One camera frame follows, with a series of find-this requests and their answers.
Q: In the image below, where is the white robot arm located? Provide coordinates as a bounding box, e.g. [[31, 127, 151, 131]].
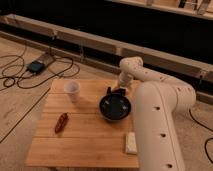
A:
[[118, 56, 196, 171]]

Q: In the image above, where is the blue power adapter box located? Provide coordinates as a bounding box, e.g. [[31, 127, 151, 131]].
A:
[[27, 61, 45, 74]]

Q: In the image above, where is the white sponge block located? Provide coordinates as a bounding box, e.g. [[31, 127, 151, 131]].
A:
[[125, 132, 137, 155]]

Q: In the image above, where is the black eraser block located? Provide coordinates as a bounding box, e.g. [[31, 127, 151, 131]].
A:
[[106, 87, 126, 96]]

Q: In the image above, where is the dark blue bowl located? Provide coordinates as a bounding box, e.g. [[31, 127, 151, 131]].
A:
[[99, 93, 131, 121]]

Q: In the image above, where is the black floor cable right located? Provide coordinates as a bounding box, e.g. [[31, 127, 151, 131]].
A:
[[188, 107, 213, 166]]

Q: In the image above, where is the red-brown chili pepper toy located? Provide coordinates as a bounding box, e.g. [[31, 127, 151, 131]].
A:
[[55, 113, 68, 133]]

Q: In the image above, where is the translucent plastic cup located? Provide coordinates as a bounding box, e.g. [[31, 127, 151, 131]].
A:
[[64, 80, 80, 103]]

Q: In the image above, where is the wooden table board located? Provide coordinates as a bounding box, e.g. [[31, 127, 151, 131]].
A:
[[26, 79, 138, 168]]

